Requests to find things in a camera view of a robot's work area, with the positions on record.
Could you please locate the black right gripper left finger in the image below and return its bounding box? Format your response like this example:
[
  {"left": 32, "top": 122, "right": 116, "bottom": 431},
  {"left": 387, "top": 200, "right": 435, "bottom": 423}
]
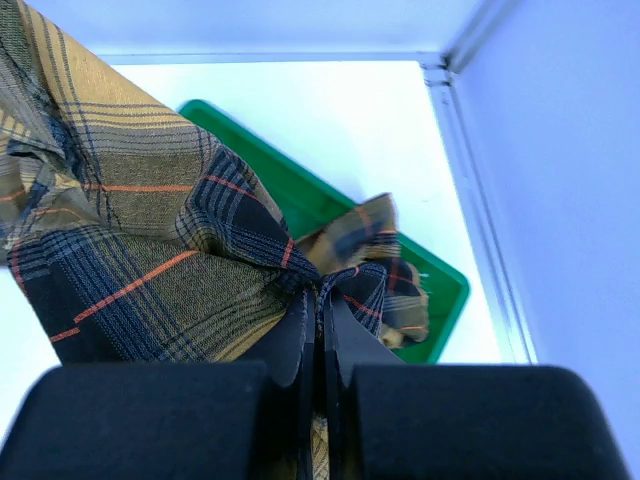
[{"left": 1, "top": 290, "right": 315, "bottom": 479}]

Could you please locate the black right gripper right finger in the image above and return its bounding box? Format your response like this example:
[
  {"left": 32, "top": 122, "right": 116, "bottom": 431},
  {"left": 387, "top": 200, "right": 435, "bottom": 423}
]
[{"left": 323, "top": 294, "right": 628, "bottom": 479}]

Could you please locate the yellow plaid flannel shirt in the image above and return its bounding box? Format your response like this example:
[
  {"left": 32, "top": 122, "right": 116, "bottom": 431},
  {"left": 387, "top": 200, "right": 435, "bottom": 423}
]
[{"left": 1, "top": 1, "right": 428, "bottom": 479}]

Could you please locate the green plastic tray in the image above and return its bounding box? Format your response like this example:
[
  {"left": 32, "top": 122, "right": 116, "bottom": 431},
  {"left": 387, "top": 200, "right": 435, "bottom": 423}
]
[{"left": 178, "top": 100, "right": 470, "bottom": 364}]

